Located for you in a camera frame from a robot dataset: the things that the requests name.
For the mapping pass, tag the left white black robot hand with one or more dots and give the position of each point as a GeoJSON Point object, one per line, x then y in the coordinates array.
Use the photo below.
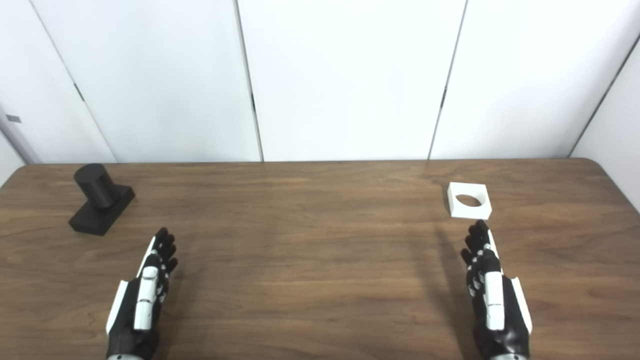
{"type": "Point", "coordinates": [127, 320]}

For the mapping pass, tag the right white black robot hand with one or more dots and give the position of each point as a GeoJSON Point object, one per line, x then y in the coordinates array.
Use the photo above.
{"type": "Point", "coordinates": [505, 325]}

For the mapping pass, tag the white square piece with hole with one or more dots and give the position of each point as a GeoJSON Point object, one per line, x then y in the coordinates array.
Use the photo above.
{"type": "Point", "coordinates": [457, 210]}

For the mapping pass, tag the black peg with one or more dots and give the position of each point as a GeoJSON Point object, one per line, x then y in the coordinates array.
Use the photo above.
{"type": "Point", "coordinates": [100, 192]}

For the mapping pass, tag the gray wall corner post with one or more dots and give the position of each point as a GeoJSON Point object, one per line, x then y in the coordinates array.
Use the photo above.
{"type": "Point", "coordinates": [17, 135]}

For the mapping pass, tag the small gray post label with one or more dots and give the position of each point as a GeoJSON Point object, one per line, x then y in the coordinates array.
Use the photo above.
{"type": "Point", "coordinates": [13, 119]}

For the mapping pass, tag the black wall panel clip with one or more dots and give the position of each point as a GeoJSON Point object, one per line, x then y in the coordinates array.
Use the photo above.
{"type": "Point", "coordinates": [78, 92]}

